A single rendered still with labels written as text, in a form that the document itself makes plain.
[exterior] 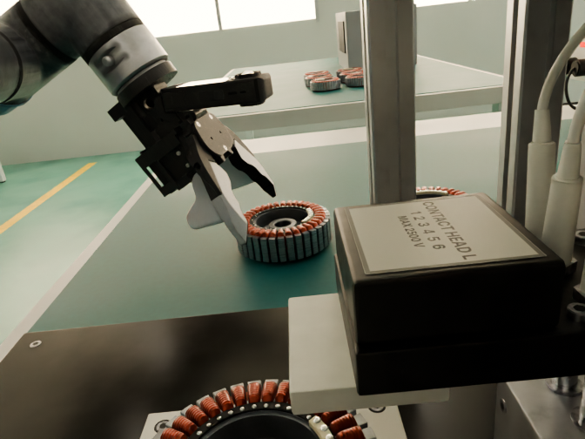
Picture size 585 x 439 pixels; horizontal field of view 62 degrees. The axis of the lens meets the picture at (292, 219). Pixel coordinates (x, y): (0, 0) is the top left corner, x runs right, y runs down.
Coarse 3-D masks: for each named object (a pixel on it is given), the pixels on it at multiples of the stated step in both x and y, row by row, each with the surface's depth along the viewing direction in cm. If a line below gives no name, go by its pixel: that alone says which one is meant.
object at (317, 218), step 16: (256, 208) 60; (272, 208) 59; (288, 208) 59; (304, 208) 58; (320, 208) 57; (256, 224) 57; (272, 224) 57; (288, 224) 58; (304, 224) 53; (320, 224) 54; (256, 240) 52; (272, 240) 51; (288, 240) 51; (304, 240) 52; (320, 240) 53; (256, 256) 53; (272, 256) 52; (288, 256) 52; (304, 256) 53
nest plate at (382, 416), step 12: (372, 408) 28; (384, 408) 28; (396, 408) 28; (156, 420) 29; (168, 420) 29; (372, 420) 27; (384, 420) 27; (396, 420) 27; (144, 432) 28; (156, 432) 28; (384, 432) 26; (396, 432) 26
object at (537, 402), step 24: (504, 384) 23; (528, 384) 23; (552, 384) 22; (504, 408) 23; (528, 408) 21; (552, 408) 21; (576, 408) 21; (504, 432) 24; (528, 432) 21; (552, 432) 20; (576, 432) 20
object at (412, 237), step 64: (384, 256) 15; (448, 256) 15; (512, 256) 15; (576, 256) 19; (320, 320) 20; (384, 320) 15; (448, 320) 15; (512, 320) 15; (576, 320) 15; (320, 384) 16; (384, 384) 15; (448, 384) 15; (576, 384) 22
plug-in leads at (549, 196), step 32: (576, 32) 17; (544, 96) 18; (544, 128) 18; (576, 128) 16; (544, 160) 18; (576, 160) 16; (544, 192) 19; (576, 192) 16; (544, 224) 17; (576, 224) 17; (576, 288) 16
